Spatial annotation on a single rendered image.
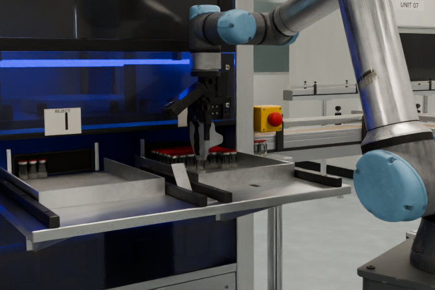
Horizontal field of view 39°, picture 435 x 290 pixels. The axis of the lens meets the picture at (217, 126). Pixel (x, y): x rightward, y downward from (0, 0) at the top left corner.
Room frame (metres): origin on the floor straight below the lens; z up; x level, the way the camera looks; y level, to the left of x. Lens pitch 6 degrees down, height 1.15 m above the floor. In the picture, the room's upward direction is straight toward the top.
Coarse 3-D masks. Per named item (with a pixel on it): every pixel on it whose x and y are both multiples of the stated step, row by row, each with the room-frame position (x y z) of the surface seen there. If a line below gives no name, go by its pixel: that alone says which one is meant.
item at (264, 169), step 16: (144, 160) 1.54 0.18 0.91; (240, 160) 1.63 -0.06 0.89; (256, 160) 1.56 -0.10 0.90; (272, 160) 1.51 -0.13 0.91; (192, 176) 1.33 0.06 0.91; (208, 176) 1.32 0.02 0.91; (224, 176) 1.34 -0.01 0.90; (240, 176) 1.36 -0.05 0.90; (256, 176) 1.38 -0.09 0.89; (272, 176) 1.40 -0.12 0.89; (288, 176) 1.43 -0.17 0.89
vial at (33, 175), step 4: (28, 160) 1.44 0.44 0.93; (32, 160) 1.43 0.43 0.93; (36, 160) 1.44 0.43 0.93; (28, 164) 1.44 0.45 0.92; (32, 164) 1.44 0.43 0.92; (36, 164) 1.44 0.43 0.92; (28, 168) 1.43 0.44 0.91; (32, 168) 1.43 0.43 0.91; (36, 168) 1.44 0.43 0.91; (28, 172) 1.44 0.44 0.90; (32, 172) 1.43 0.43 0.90; (36, 172) 1.44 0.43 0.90; (28, 176) 1.44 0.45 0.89; (32, 176) 1.43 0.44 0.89; (36, 176) 1.44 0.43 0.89
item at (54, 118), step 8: (48, 112) 1.40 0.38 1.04; (56, 112) 1.41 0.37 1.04; (64, 112) 1.42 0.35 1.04; (72, 112) 1.43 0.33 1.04; (80, 112) 1.44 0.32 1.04; (48, 120) 1.40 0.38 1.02; (56, 120) 1.41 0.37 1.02; (64, 120) 1.42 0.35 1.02; (72, 120) 1.43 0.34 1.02; (80, 120) 1.44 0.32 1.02; (48, 128) 1.40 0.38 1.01; (56, 128) 1.41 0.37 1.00; (64, 128) 1.42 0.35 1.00; (72, 128) 1.43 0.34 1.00; (80, 128) 1.44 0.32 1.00
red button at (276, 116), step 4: (272, 116) 1.69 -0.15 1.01; (276, 116) 1.69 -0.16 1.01; (280, 116) 1.70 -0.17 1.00; (268, 120) 1.70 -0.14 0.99; (272, 120) 1.69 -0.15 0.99; (276, 120) 1.69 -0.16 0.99; (280, 120) 1.70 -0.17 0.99; (272, 124) 1.69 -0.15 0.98; (276, 124) 1.69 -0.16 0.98; (280, 124) 1.70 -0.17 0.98
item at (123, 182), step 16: (112, 160) 1.51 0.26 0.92; (0, 176) 1.41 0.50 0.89; (48, 176) 1.47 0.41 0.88; (64, 176) 1.47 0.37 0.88; (80, 176) 1.47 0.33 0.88; (96, 176) 1.47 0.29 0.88; (112, 176) 1.47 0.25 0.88; (128, 176) 1.42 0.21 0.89; (144, 176) 1.34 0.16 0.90; (160, 176) 1.28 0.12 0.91; (32, 192) 1.16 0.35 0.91; (48, 192) 1.14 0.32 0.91; (64, 192) 1.15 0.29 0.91; (80, 192) 1.17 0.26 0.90; (96, 192) 1.19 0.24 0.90; (112, 192) 1.20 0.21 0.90; (128, 192) 1.22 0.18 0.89; (144, 192) 1.24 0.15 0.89; (160, 192) 1.26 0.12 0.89
